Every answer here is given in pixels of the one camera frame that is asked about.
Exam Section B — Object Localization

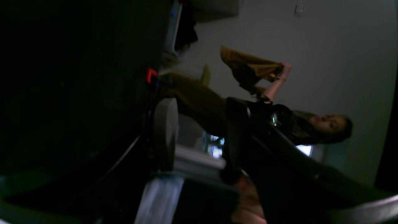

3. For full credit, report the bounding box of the orange blue clamp bottom right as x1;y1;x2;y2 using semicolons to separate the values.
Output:
146;68;158;86

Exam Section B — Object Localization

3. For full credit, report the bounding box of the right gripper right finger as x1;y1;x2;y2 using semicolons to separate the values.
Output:
225;97;398;224

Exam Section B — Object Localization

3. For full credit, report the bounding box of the black table cloth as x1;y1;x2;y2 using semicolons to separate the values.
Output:
1;0;172;210

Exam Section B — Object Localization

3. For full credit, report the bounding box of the brown cloth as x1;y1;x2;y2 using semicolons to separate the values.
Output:
220;46;284;96

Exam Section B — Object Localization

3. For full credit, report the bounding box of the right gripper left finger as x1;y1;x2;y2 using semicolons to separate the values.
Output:
137;98;179;172

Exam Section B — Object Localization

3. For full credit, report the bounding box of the person in dark clothes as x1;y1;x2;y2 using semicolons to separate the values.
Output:
157;63;354;146

